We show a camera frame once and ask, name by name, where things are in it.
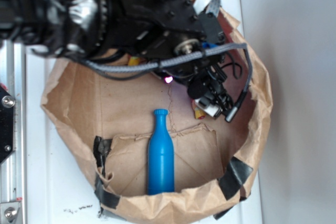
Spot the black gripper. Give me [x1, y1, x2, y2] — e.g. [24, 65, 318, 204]
[136, 0, 234, 119]

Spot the multicolored twisted rope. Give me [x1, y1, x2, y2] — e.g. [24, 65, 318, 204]
[127, 55, 208, 121]

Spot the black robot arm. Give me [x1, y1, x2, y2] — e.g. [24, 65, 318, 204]
[1, 0, 237, 121]

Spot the blue plastic bottle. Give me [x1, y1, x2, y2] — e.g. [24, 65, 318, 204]
[147, 109, 175, 195]

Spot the brown paper bag tray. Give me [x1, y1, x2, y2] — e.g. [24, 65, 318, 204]
[40, 0, 274, 224]

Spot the grey braided cable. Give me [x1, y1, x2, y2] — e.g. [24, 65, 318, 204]
[83, 42, 254, 123]

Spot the aluminium frame rail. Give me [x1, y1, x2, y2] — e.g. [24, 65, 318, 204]
[1, 41, 27, 223]

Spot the black mounting bracket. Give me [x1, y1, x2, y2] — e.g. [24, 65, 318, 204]
[0, 83, 16, 164]

